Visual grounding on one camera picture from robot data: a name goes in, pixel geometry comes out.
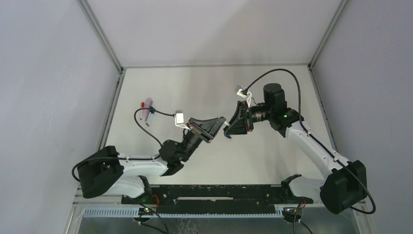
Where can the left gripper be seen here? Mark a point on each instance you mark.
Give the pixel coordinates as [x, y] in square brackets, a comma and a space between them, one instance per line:
[200, 133]

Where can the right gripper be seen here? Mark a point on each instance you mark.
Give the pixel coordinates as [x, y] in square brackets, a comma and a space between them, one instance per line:
[245, 115]

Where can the grey pen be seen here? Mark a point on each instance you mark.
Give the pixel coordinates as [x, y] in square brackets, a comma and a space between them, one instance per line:
[148, 115]

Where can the pink highlighter pen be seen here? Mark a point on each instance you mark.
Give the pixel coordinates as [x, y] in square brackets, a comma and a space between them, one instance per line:
[147, 105]

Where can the white pen blue end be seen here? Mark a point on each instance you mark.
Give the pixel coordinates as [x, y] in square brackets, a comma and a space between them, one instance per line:
[150, 119]

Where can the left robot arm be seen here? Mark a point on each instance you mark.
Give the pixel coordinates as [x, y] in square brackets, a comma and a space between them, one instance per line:
[108, 172]

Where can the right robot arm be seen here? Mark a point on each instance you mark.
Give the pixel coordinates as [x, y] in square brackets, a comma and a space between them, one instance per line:
[344, 182]

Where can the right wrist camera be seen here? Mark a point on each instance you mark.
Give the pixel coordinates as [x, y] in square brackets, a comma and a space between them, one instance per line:
[245, 94]

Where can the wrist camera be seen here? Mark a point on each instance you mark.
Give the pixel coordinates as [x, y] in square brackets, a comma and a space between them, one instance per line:
[245, 94]
[180, 120]

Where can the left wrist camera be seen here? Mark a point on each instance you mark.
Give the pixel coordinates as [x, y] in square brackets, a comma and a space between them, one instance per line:
[180, 120]

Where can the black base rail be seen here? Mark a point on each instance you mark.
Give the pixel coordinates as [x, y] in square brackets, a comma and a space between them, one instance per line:
[221, 199]

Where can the aluminium frame rails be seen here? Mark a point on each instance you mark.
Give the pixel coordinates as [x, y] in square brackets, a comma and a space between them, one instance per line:
[114, 214]

